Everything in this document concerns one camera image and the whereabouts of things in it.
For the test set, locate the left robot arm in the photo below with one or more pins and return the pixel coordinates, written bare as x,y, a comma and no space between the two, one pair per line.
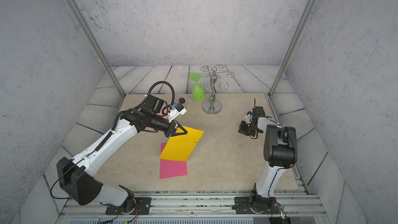
76,175

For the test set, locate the aluminium frame post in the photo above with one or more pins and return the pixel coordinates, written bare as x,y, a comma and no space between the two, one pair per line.
309,7
73,7

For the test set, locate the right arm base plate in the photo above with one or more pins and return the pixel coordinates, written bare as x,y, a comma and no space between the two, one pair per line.
247,205

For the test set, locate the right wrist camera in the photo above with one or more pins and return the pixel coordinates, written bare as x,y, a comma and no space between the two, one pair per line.
248,117

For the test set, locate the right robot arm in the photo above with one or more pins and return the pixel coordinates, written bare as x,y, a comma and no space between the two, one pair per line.
279,152

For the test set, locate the salmon pink paper sheet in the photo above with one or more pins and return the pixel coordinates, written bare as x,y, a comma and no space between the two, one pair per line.
164,112

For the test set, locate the yellow paper sheet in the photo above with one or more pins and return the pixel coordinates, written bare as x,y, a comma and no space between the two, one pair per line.
179,148

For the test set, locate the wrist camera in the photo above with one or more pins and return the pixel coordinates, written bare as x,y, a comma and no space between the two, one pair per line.
177,109
248,117

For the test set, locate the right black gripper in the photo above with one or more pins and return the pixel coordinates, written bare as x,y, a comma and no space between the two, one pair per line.
242,129

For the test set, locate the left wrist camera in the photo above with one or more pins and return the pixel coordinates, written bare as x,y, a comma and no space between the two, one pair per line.
177,109

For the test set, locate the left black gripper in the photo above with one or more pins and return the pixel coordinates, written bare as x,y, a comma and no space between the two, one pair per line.
172,129

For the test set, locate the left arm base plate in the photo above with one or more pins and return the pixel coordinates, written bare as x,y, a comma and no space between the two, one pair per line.
136,206

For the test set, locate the left aluminium frame post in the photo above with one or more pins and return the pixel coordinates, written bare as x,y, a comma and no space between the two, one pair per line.
73,7

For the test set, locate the magenta paper sheet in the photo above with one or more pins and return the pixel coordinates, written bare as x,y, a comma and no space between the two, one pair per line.
170,168

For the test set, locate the aluminium front rail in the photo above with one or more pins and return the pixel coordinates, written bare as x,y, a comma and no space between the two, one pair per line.
295,207

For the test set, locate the right aluminium frame post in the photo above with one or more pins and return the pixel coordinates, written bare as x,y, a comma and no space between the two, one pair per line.
309,7

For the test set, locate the silver metal hanger stand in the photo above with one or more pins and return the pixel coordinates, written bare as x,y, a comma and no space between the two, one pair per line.
212,105

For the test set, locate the green plastic wine glass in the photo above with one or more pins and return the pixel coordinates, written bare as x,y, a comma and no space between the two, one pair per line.
197,91

